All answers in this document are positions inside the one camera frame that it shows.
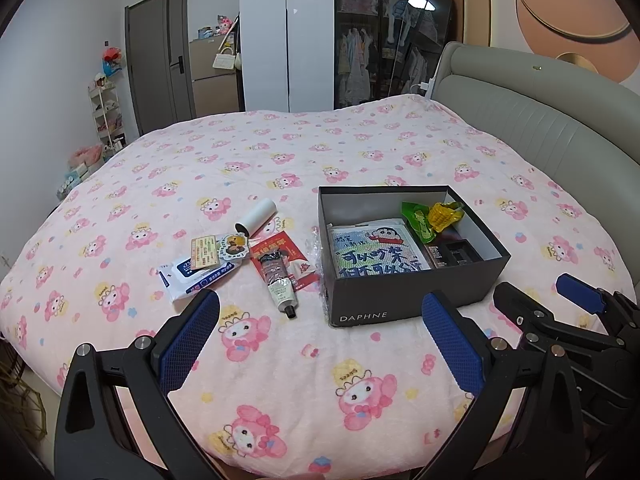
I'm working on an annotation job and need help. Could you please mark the arched standing mirror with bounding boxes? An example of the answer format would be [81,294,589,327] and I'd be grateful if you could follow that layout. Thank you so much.
[385,0,456,98]

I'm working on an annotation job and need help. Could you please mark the gold wire basket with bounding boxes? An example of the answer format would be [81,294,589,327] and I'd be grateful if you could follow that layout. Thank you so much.
[0,345,48,441]

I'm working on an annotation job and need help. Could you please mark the beige cabinet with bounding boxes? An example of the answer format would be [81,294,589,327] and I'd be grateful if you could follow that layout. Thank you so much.
[189,35,246,118]

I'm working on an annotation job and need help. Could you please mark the round orange wall decoration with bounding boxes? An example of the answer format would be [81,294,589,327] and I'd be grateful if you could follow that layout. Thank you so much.
[515,0,640,86]

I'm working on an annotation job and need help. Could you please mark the clear plastic wrap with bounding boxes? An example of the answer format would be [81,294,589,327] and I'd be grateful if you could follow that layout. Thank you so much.
[308,225,333,311]

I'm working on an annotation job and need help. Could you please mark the pink fluffy pile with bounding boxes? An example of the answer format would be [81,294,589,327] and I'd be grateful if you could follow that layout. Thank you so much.
[67,144,103,168]

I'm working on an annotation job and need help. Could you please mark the pink printed blanket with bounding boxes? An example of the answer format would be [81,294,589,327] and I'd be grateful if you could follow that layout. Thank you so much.
[0,97,638,480]

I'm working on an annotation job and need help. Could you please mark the yellow green paper card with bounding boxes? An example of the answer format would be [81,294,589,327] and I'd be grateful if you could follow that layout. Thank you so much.
[190,233,221,268]

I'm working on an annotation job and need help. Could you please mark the white lint roller refill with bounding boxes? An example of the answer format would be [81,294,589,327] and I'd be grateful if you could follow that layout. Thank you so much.
[235,197,278,237]

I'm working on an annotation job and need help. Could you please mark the small black box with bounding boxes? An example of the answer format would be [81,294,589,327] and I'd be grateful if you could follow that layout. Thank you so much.
[424,239,485,271]

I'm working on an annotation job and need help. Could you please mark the dark glass wardrobe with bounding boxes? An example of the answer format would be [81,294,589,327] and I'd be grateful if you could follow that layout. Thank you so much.
[332,0,448,108]

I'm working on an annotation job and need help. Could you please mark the white wardrobe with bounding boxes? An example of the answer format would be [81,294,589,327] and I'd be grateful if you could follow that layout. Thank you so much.
[239,0,336,113]

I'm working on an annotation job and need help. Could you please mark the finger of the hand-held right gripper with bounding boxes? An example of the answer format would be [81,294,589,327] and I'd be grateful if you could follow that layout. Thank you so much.
[556,273,640,338]
[492,282,626,361]

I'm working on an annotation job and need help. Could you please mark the pale tissue packs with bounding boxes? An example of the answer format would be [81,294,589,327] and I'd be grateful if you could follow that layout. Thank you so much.
[55,170,91,201]

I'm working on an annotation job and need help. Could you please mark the white blue wet wipes pack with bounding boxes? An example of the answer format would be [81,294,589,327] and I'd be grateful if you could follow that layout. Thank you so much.
[157,255,241,305]

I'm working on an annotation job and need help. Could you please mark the white shelf rack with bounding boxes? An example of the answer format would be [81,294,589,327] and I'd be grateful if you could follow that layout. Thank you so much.
[89,77,127,153]

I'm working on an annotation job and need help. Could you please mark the patterned hand cream tube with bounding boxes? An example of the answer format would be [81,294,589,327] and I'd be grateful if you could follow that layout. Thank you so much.
[257,251,299,319]

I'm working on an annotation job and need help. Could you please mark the dark grey shoe box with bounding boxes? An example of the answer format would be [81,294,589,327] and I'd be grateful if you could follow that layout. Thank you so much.
[318,185,512,328]

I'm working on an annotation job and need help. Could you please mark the white handbag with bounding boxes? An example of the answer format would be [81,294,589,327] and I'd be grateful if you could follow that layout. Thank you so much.
[212,40,237,71]

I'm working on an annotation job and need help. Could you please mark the yellow snack packet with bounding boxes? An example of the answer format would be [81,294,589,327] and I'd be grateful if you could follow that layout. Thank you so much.
[425,201,466,233]

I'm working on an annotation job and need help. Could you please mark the red envelope packet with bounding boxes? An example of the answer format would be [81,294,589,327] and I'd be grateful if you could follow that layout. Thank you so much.
[248,230,322,293]

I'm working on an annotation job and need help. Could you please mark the cartoon diamond painting pad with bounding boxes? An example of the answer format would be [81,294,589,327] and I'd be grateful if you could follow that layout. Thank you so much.
[327,218,433,281]

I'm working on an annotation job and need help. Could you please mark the round cartoon badge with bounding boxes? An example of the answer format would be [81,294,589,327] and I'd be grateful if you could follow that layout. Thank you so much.
[216,232,251,263]

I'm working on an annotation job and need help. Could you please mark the grey padded headboard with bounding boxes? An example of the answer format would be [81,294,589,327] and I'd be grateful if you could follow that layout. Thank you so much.
[430,41,640,261]

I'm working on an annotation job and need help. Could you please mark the red blue hanging toy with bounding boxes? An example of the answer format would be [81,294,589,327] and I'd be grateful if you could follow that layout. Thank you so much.
[101,46,123,77]

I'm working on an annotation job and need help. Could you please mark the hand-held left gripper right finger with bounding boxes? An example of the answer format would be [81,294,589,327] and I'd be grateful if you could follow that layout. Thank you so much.
[421,290,601,480]

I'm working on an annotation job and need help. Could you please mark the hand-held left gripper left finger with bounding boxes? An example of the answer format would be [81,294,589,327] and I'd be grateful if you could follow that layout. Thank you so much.
[54,289,221,480]

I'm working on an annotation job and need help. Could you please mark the grey door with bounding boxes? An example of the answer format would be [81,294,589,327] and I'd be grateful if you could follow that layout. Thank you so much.
[125,0,197,136]

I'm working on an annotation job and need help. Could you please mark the green snack packet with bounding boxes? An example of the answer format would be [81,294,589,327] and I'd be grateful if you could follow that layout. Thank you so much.
[401,201,436,245]

